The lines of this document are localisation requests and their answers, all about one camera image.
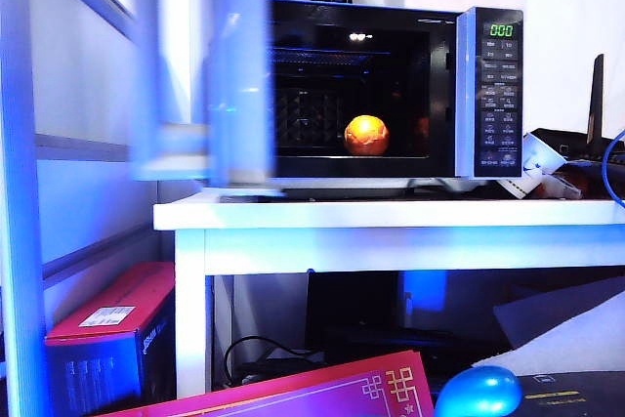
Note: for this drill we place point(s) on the white table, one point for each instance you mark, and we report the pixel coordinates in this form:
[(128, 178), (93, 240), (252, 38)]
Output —
[(342, 241)]

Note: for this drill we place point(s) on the orange fruit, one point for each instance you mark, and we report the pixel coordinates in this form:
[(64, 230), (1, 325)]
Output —
[(367, 135)]

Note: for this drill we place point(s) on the white foam sheet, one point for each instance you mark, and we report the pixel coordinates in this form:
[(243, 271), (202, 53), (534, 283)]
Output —
[(576, 334)]

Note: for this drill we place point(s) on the red and black cardboard box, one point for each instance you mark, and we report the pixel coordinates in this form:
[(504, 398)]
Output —
[(95, 363)]

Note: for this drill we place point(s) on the black router with antenna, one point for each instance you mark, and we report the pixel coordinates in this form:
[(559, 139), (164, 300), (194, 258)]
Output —
[(596, 90)]

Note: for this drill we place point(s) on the black box gold print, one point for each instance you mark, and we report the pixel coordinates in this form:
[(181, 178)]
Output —
[(576, 397)]

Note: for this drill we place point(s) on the black Midea microwave oven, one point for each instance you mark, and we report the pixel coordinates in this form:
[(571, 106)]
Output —
[(234, 85)]

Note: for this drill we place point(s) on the glossy blue egg-shaped object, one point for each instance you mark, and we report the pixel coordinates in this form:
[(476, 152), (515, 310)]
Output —
[(478, 392)]

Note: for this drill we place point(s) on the dark red box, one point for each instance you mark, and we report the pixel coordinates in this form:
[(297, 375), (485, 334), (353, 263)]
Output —
[(605, 187)]

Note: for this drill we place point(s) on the black white microwave oven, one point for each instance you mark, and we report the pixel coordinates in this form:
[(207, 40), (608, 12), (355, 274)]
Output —
[(503, 95)]

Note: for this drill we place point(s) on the small white red box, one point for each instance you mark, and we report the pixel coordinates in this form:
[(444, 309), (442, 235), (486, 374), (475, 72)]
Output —
[(566, 187)]

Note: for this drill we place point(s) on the white paper cup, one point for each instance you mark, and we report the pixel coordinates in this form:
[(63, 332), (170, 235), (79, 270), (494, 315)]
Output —
[(542, 155)]

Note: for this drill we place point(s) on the frosted office partition panel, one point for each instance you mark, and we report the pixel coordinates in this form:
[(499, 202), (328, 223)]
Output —
[(88, 241)]

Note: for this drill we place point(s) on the pink gift box gold pattern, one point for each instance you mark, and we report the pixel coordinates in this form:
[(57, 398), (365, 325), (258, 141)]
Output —
[(293, 395)]

